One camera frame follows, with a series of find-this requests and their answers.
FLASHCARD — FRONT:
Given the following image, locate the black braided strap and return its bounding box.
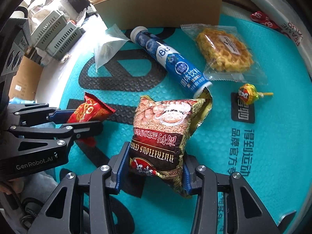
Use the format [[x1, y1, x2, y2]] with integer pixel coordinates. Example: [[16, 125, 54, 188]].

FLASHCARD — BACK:
[[12, 190, 47, 227]]

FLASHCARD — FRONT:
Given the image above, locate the cardboard box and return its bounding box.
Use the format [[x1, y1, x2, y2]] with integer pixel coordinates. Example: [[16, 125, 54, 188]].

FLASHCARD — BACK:
[[83, 0, 231, 31]]

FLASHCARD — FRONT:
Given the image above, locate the person's left hand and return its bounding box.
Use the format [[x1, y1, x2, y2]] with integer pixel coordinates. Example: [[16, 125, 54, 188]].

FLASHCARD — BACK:
[[0, 178, 23, 195]]

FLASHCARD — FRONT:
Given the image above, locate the white plastic shopping bag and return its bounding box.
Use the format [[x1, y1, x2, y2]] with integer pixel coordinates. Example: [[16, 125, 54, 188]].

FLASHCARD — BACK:
[[230, 0, 312, 51]]

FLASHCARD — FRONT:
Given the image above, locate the yellow-wrapped lollipop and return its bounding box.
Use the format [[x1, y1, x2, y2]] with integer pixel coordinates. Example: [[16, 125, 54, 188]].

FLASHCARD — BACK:
[[238, 83, 274, 104]]

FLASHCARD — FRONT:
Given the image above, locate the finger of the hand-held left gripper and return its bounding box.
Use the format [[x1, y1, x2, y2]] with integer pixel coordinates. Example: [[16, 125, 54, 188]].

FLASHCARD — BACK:
[[8, 103, 75, 126], [9, 121, 104, 156]]

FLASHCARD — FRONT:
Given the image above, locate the small red candy packet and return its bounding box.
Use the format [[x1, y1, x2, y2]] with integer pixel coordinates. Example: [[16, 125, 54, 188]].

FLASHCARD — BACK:
[[66, 92, 117, 147]]

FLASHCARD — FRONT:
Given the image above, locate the teal printed bubble mat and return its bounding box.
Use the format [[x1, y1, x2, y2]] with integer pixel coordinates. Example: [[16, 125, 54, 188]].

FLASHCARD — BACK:
[[58, 12, 312, 234]]

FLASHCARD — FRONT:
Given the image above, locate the crumpled red wrapper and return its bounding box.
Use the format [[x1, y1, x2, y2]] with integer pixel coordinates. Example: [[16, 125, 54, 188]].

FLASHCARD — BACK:
[[251, 11, 279, 30]]

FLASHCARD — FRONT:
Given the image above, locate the clear-wrapped waffle packet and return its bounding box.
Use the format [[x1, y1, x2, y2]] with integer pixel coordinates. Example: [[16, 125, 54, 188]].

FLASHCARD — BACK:
[[180, 24, 268, 85]]

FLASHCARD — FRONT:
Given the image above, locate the person's leg in jeans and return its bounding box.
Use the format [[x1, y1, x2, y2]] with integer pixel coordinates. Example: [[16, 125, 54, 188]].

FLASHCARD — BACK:
[[5, 171, 64, 234]]

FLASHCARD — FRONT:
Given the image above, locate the brown cereal packet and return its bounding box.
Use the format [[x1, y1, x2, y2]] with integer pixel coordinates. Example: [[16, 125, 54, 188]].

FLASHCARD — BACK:
[[129, 88, 213, 198]]

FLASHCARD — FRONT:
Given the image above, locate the clear plastic bag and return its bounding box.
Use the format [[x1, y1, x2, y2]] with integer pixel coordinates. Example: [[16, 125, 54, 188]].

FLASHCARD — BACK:
[[94, 24, 132, 72]]

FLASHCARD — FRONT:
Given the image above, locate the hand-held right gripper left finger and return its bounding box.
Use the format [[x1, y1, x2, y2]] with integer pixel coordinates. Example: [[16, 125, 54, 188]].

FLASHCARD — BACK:
[[26, 141, 131, 234]]

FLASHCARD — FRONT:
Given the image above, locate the blue drink bottle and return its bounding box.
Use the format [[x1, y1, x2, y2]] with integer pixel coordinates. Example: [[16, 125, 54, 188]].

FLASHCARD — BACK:
[[130, 27, 212, 98]]

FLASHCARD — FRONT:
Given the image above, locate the brown cardboard carton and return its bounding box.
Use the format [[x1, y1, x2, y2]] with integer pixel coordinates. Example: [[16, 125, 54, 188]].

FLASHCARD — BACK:
[[10, 56, 44, 100]]

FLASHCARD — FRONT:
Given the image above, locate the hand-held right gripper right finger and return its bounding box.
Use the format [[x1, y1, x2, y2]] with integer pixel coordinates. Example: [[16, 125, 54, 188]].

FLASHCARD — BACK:
[[182, 155, 281, 234]]

